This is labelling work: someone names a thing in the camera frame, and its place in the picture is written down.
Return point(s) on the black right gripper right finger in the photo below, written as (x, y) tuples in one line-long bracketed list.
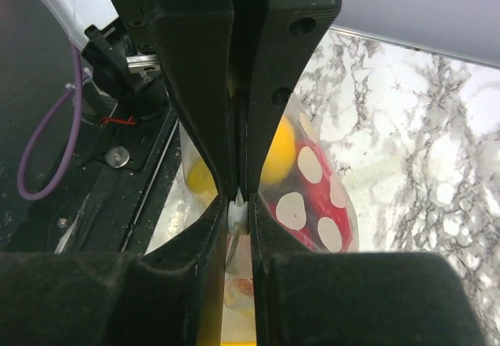
[(351, 299)]

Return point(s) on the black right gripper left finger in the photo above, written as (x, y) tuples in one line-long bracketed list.
[(171, 296)]

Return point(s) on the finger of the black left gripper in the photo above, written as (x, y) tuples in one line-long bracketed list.
[(290, 32), (192, 41)]

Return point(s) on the red toy apple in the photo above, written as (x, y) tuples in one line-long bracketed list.
[(312, 204)]

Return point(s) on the clear dotted zip top bag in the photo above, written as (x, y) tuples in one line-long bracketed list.
[(238, 271)]

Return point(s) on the yellow toy mango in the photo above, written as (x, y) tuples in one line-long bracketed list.
[(278, 164)]

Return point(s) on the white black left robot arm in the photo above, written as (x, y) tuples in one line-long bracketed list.
[(133, 78)]

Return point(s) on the black front mounting bar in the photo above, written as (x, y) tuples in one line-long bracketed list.
[(111, 196)]

